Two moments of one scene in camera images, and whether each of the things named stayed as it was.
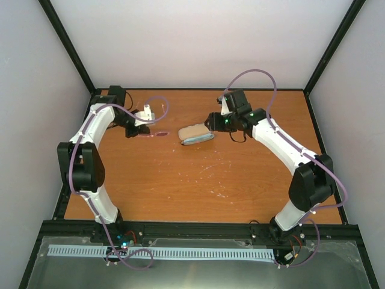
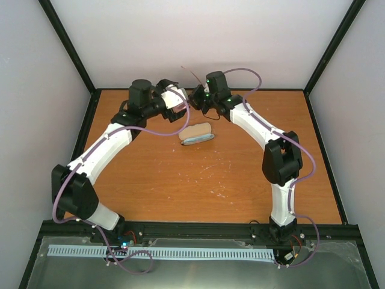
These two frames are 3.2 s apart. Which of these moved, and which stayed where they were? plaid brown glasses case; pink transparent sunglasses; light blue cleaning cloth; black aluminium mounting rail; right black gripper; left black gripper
Moved: right black gripper; left black gripper; pink transparent sunglasses
Stayed: black aluminium mounting rail; light blue cleaning cloth; plaid brown glasses case
